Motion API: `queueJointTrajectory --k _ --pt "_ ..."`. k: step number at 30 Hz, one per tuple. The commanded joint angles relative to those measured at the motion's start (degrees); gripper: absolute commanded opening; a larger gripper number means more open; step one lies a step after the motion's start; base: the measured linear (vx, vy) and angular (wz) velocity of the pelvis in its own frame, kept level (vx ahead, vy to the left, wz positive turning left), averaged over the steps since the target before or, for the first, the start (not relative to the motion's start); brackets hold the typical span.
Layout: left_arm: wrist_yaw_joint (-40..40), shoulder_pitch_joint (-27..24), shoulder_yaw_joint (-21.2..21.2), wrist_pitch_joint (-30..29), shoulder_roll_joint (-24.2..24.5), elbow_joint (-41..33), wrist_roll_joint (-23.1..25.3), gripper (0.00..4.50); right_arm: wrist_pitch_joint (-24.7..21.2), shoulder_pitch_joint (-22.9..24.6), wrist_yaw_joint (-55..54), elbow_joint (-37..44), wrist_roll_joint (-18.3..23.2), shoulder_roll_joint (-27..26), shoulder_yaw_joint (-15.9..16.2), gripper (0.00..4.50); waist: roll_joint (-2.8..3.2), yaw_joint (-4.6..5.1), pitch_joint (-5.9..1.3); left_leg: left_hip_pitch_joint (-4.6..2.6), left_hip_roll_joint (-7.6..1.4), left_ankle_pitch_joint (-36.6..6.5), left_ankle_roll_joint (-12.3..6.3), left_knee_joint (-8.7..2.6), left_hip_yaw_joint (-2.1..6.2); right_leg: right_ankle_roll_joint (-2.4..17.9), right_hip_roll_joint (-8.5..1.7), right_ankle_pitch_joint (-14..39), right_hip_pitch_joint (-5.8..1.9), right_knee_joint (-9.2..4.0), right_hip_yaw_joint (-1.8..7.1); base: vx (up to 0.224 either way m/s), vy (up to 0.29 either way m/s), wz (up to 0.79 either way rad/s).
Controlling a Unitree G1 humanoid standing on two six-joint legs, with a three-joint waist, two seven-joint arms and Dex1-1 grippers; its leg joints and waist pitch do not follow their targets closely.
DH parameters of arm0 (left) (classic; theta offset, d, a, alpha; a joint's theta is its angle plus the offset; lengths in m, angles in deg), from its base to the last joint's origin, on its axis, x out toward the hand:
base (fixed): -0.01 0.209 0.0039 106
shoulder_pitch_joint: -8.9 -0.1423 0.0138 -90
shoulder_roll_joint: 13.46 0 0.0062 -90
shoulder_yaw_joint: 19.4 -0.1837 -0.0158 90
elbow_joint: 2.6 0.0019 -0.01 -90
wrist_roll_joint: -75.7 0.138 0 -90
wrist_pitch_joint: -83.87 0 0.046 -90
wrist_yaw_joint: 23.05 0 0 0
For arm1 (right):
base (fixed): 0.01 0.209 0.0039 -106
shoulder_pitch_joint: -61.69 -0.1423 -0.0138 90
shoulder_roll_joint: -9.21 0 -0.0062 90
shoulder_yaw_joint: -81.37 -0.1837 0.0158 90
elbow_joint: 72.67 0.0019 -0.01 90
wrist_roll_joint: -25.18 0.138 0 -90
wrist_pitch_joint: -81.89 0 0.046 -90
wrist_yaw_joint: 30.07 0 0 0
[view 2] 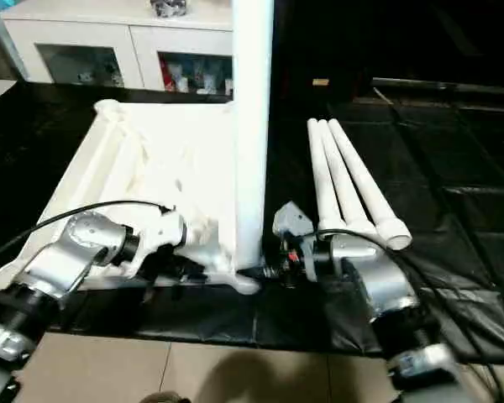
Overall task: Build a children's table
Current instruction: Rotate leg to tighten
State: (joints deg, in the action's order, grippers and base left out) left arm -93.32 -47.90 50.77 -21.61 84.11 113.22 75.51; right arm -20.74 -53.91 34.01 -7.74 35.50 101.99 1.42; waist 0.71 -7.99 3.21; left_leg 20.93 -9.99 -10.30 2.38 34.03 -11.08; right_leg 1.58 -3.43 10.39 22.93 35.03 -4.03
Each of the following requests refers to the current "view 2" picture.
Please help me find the dark object on cabinet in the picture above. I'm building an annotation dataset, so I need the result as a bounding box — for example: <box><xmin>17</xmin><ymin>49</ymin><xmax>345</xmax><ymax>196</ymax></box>
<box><xmin>150</xmin><ymin>0</ymin><xmax>189</xmax><ymax>18</ymax></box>

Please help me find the white plastic table leg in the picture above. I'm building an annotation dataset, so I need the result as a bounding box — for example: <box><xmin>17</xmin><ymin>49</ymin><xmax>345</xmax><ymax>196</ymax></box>
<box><xmin>233</xmin><ymin>0</ymin><xmax>276</xmax><ymax>271</ymax></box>
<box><xmin>307</xmin><ymin>119</ymin><xmax>347</xmax><ymax>236</ymax></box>
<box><xmin>318</xmin><ymin>119</ymin><xmax>377</xmax><ymax>238</ymax></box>
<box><xmin>328</xmin><ymin>118</ymin><xmax>413</xmax><ymax>251</ymax></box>

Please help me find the white plastic children's table top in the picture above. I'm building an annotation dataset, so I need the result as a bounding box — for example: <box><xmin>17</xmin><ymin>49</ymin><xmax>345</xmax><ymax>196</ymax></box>
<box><xmin>0</xmin><ymin>99</ymin><xmax>263</xmax><ymax>296</ymax></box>

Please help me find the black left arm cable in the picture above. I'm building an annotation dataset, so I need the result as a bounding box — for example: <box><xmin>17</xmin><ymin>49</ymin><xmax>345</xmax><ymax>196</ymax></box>
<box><xmin>0</xmin><ymin>200</ymin><xmax>173</xmax><ymax>270</ymax></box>

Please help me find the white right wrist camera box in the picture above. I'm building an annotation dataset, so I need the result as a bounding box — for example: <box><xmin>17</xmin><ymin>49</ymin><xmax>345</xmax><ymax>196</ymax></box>
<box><xmin>272</xmin><ymin>201</ymin><xmax>315</xmax><ymax>243</ymax></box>

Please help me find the red bottle in cabinet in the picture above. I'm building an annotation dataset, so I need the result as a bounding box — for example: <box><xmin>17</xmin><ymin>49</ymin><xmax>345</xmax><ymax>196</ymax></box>
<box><xmin>162</xmin><ymin>60</ymin><xmax>176</xmax><ymax>92</ymax></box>

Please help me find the black metal bar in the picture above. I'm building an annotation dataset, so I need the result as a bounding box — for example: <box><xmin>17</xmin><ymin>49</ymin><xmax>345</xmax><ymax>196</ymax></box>
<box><xmin>372</xmin><ymin>77</ymin><xmax>504</xmax><ymax>95</ymax></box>

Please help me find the black work mat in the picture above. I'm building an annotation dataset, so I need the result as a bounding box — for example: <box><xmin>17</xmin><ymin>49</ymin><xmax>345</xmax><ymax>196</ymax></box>
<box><xmin>0</xmin><ymin>80</ymin><xmax>504</xmax><ymax>353</ymax></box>

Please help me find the white glass-door cabinet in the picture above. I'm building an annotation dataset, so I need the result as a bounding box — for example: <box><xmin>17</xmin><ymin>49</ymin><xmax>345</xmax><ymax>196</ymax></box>
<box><xmin>0</xmin><ymin>0</ymin><xmax>236</xmax><ymax>95</ymax></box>

